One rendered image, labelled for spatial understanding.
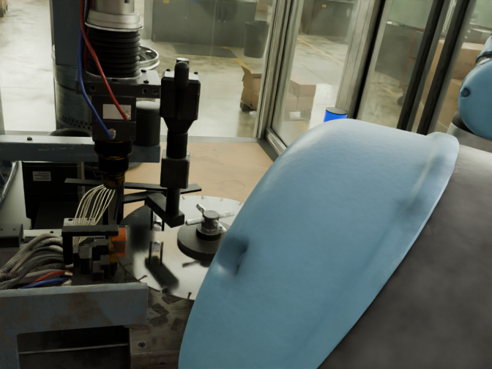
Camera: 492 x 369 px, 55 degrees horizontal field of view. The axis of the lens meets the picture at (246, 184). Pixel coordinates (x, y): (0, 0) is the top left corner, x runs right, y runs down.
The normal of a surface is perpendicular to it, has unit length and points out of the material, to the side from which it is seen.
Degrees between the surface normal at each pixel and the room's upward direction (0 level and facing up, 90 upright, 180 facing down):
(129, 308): 90
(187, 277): 0
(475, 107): 84
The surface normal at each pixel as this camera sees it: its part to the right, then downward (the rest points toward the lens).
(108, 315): 0.25, 0.46
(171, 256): 0.13, -0.89
